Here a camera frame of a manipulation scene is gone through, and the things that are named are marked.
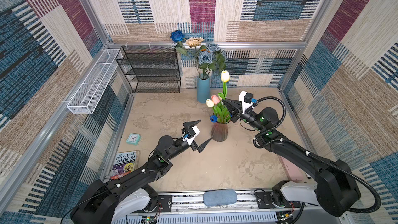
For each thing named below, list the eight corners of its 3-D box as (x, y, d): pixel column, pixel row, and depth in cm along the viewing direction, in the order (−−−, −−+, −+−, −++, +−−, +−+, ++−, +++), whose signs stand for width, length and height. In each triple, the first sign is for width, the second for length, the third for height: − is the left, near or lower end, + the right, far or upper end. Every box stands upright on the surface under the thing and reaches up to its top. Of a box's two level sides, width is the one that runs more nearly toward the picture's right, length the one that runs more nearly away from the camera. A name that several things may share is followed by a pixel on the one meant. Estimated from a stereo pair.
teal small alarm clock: (127, 145, 95) (125, 143, 93) (130, 135, 99) (129, 133, 97) (138, 145, 95) (136, 142, 92) (141, 135, 99) (139, 132, 97)
